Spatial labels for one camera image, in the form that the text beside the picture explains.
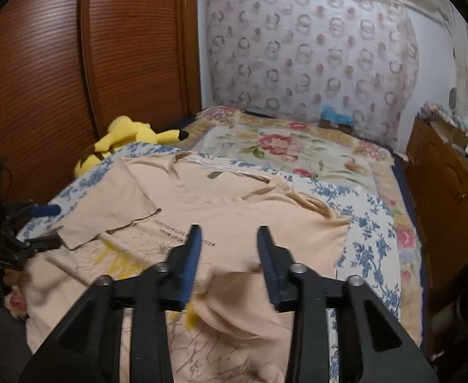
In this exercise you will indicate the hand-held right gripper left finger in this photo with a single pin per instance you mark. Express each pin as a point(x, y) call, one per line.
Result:
point(190, 271)

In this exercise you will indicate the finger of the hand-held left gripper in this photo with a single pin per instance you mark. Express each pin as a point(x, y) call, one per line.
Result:
point(46, 210)
point(38, 244)

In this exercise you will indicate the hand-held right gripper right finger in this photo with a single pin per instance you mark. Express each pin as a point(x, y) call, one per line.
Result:
point(268, 267)

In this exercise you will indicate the beige printed t-shirt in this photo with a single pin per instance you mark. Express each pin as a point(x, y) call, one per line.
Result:
point(218, 215)

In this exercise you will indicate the blue floral white quilt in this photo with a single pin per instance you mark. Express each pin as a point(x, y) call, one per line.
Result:
point(361, 223)

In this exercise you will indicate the yellow plush toy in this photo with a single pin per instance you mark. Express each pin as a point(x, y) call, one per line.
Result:
point(122, 131)

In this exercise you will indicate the pink rose floral blanket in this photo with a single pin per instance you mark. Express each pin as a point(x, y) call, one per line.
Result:
point(298, 147)

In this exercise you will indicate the brown wooden wardrobe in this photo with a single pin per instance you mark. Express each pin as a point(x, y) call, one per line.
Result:
point(38, 68)

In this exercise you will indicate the small blue box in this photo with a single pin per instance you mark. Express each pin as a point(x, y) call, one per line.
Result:
point(335, 117)

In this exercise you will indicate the brown wooden cabinet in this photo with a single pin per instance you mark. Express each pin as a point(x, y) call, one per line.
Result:
point(449, 191)

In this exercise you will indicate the cardboard box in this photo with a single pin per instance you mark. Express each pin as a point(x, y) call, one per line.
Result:
point(451, 129)

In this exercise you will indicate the tied beige curtain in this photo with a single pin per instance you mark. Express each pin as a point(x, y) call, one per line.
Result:
point(459, 48)

